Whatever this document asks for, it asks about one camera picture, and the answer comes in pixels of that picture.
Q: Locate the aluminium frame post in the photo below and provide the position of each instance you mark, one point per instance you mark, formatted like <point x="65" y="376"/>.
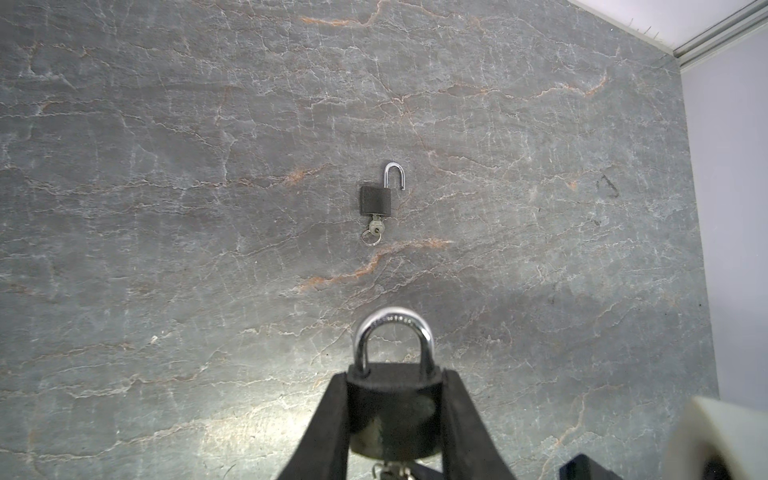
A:
<point x="737" y="27"/>

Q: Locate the black padlock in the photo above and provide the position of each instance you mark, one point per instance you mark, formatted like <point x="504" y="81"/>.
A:
<point x="376" y="200"/>
<point x="394" y="408"/>

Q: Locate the silver key with ring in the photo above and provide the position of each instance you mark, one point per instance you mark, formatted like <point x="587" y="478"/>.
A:
<point x="373" y="233"/>

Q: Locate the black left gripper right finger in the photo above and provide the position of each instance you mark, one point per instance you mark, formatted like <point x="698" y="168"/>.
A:
<point x="468" y="451"/>

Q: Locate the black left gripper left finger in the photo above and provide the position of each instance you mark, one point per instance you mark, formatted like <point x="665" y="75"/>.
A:
<point x="324" y="447"/>

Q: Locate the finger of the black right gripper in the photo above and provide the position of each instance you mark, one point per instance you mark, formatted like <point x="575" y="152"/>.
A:
<point x="582" y="467"/>

